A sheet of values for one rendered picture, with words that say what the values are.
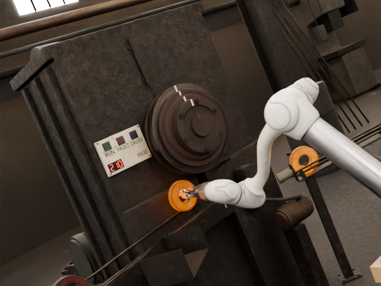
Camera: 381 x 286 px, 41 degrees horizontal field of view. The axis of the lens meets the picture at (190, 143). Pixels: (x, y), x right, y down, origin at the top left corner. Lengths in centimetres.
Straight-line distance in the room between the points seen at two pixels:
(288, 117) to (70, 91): 117
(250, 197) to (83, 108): 92
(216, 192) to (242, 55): 908
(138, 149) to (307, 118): 106
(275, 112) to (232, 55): 926
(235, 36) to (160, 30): 841
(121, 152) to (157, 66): 53
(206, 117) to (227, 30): 862
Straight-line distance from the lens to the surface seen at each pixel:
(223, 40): 1099
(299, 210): 279
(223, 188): 220
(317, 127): 182
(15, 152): 856
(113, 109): 259
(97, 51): 264
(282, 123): 178
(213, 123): 260
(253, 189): 230
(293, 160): 281
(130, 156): 256
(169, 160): 251
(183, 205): 253
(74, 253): 377
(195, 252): 235
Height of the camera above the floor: 127
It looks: 5 degrees down
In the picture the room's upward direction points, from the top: 23 degrees counter-clockwise
